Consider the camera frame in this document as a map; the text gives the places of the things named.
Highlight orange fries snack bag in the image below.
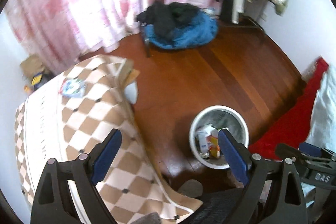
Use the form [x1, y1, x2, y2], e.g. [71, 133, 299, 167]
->
[208, 129, 221, 159]

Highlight white round trash bin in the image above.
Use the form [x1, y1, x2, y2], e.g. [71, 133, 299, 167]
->
[189, 105, 249, 170]

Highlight white pillow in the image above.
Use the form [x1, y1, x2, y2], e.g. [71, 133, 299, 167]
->
[306, 65, 336, 152]

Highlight red blanket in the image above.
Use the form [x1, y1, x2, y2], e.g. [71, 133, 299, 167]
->
[248, 57, 329, 160]

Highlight green white carton box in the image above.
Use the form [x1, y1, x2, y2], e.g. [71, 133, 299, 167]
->
[195, 124, 216, 154]

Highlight checkered bed cover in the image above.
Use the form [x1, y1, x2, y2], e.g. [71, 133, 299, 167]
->
[14, 55, 202, 223]

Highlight blue yellow lidded jar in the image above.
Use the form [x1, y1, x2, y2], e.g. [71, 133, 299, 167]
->
[31, 73, 45, 90]

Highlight brown paper bag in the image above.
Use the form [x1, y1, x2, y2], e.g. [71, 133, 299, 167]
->
[20, 54, 46, 80]

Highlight blue sleeping bag pile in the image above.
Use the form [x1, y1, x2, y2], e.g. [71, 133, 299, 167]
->
[144, 11, 218, 51]

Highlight black clothes pile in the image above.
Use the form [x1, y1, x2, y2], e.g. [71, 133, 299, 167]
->
[135, 1, 200, 40]

